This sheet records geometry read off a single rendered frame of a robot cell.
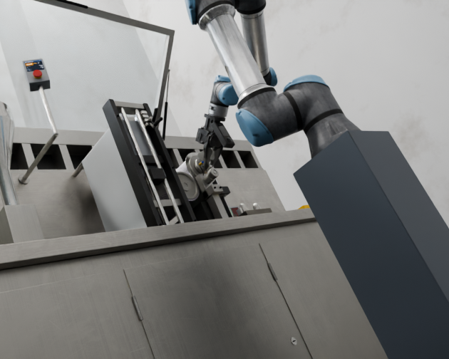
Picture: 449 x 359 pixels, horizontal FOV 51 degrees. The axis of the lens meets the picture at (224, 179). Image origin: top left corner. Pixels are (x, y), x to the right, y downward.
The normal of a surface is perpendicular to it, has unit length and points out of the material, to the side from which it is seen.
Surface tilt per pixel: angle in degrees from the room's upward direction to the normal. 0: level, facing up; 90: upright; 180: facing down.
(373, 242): 90
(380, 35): 90
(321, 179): 90
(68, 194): 90
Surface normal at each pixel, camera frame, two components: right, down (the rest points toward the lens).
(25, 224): 0.62, -0.52
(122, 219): -0.68, 0.02
